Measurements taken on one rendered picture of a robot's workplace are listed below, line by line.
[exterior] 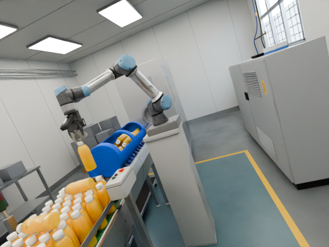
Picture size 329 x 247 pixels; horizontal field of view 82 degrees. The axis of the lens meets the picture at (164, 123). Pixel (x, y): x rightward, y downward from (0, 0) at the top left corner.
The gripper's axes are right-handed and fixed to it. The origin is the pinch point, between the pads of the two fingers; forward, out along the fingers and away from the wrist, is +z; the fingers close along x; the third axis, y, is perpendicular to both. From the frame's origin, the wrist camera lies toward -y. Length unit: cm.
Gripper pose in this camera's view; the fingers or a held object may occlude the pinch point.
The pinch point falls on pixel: (80, 142)
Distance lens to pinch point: 127.5
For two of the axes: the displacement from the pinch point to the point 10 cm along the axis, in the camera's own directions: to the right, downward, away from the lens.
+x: -9.2, 2.9, 2.7
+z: 3.3, 9.3, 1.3
